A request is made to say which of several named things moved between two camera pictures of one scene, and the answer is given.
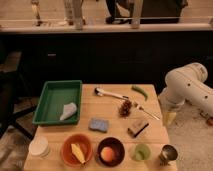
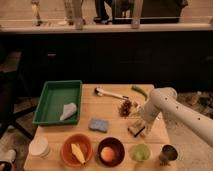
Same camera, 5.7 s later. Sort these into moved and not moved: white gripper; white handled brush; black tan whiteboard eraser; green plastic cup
Moved: white gripper
Not moved: white handled brush; black tan whiteboard eraser; green plastic cup
